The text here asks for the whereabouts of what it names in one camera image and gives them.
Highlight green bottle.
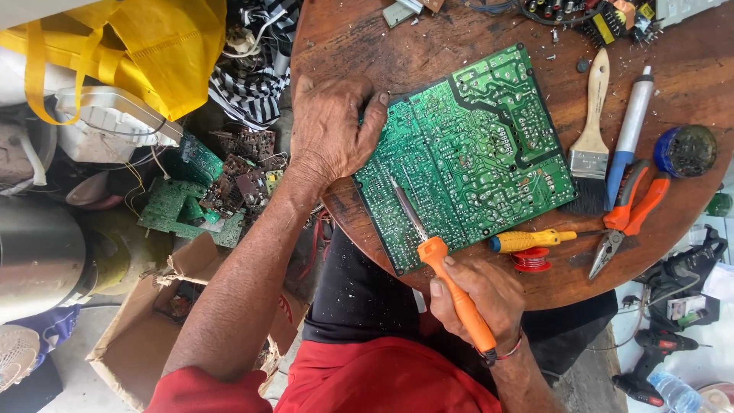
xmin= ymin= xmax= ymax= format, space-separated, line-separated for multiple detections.
xmin=705 ymin=192 xmax=734 ymax=218

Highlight blue round flux tin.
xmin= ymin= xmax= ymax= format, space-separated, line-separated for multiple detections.
xmin=654 ymin=124 xmax=718 ymax=179

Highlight black shorts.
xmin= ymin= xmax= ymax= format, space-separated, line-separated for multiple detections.
xmin=302 ymin=225 xmax=619 ymax=397

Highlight orange handle pliers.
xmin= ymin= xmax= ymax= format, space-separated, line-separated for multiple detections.
xmin=588 ymin=159 xmax=671 ymax=281

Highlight black red cordless drill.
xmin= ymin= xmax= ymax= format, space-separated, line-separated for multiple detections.
xmin=611 ymin=328 xmax=713 ymax=408

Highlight yellow handle screwdriver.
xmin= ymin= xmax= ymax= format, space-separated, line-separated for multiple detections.
xmin=488 ymin=228 xmax=607 ymax=254

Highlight red shirt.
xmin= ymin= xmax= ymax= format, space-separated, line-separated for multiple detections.
xmin=145 ymin=337 xmax=502 ymax=413

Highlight heap of electronic components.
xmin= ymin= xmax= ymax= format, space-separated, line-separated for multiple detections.
xmin=519 ymin=0 xmax=660 ymax=48

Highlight black device with cables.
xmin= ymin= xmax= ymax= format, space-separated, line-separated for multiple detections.
xmin=619 ymin=225 xmax=729 ymax=335

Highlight blue white desoldering pump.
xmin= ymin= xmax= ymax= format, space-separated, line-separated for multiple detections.
xmin=606 ymin=65 xmax=655 ymax=212

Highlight white power strip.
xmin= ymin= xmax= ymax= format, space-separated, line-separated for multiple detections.
xmin=655 ymin=0 xmax=730 ymax=28

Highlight blue cloth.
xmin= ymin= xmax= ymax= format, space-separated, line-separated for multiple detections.
xmin=10 ymin=303 xmax=82 ymax=369

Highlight black white striped cloth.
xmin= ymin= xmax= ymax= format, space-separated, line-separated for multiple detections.
xmin=208 ymin=0 xmax=300 ymax=132

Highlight green circuit board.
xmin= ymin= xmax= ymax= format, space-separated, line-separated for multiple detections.
xmin=351 ymin=42 xmax=579 ymax=277

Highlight red wire spool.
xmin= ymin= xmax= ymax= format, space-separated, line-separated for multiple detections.
xmin=512 ymin=247 xmax=552 ymax=273

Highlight wooden handle paint brush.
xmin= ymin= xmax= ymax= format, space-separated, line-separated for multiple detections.
xmin=561 ymin=47 xmax=611 ymax=217

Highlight brown cardboard box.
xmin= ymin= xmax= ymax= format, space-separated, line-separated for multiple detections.
xmin=86 ymin=232 xmax=310 ymax=411

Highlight heap of old circuit boards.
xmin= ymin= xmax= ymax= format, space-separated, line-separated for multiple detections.
xmin=136 ymin=127 xmax=290 ymax=249

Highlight clear plastic water bottle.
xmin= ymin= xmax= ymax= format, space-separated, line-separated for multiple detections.
xmin=648 ymin=370 xmax=718 ymax=413

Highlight orange soldering iron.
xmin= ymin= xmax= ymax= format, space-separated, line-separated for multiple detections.
xmin=389 ymin=175 xmax=499 ymax=368

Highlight white plastic casing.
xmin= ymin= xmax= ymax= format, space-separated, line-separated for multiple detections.
xmin=54 ymin=86 xmax=184 ymax=164

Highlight beige fan guard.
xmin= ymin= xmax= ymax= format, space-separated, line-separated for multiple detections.
xmin=0 ymin=324 xmax=41 ymax=394

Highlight red string bracelet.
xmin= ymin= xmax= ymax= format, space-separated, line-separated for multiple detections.
xmin=475 ymin=327 xmax=524 ymax=363

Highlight steel pot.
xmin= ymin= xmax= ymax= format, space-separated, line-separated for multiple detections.
xmin=0 ymin=194 xmax=88 ymax=325

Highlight person's left hand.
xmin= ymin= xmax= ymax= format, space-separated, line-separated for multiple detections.
xmin=289 ymin=74 xmax=391 ymax=188

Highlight yellow fabric bag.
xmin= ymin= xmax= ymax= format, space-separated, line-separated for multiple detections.
xmin=0 ymin=0 xmax=228 ymax=126

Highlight person's right hand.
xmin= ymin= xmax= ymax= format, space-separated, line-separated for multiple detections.
xmin=429 ymin=256 xmax=526 ymax=359

